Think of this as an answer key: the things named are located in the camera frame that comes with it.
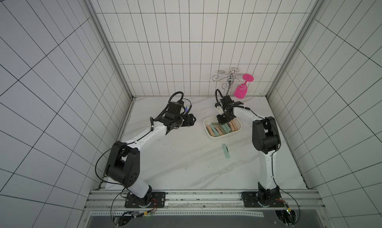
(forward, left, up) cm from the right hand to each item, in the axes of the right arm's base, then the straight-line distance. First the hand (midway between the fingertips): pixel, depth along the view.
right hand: (222, 118), depth 104 cm
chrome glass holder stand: (+18, +3, +24) cm, 30 cm away
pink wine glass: (+13, -11, +14) cm, 22 cm away
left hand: (-13, +23, +12) cm, 29 cm away
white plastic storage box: (-11, +6, -1) cm, 12 cm away
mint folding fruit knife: (-24, -1, -2) cm, 24 cm away
